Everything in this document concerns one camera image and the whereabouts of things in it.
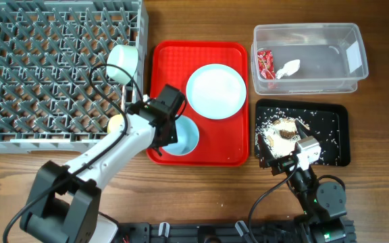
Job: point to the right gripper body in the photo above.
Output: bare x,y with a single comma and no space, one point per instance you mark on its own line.
281,165

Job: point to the red plastic tray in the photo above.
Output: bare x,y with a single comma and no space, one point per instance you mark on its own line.
222,142

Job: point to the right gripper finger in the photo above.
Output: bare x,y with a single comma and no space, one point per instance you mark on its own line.
265,155
302,130

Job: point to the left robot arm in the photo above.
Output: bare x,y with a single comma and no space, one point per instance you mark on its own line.
63,204

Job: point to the light blue bowl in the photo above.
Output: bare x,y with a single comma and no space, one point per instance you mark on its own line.
188,137

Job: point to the food scraps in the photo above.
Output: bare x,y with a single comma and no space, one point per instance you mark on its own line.
277,127

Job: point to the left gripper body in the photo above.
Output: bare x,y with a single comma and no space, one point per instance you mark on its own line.
171,138

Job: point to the grey dishwasher rack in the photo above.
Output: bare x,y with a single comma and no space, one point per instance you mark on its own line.
55,94

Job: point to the black waste tray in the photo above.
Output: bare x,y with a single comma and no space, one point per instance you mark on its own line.
345,148

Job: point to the yellow plastic cup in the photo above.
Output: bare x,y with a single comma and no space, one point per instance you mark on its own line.
115,123

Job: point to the clear plastic bin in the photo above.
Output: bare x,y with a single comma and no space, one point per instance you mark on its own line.
315,58

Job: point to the green bowl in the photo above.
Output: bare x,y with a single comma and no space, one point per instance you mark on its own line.
122,63

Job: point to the light blue plate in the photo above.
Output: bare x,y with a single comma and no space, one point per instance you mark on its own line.
216,91

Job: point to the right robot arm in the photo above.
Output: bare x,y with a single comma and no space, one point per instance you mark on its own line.
321,198

